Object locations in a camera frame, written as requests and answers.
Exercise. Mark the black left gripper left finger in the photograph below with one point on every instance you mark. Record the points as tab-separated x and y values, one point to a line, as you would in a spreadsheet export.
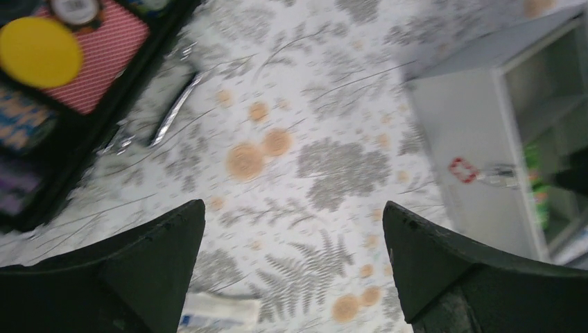
134	281

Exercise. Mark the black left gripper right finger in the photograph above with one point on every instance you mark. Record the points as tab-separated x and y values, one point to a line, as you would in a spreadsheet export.
447	282

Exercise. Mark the white tape roll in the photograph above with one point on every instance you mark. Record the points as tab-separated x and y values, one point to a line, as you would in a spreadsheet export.
207	312

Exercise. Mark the grey metal box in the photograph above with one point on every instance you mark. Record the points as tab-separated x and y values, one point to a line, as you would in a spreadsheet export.
478	110

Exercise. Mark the green sachet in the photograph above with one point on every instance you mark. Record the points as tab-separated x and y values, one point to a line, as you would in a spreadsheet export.
539	187

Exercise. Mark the floral table mat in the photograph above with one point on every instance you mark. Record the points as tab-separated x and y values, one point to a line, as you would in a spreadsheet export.
298	134

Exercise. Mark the black poker chip case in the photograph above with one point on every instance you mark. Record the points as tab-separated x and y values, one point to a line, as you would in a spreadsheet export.
70	73

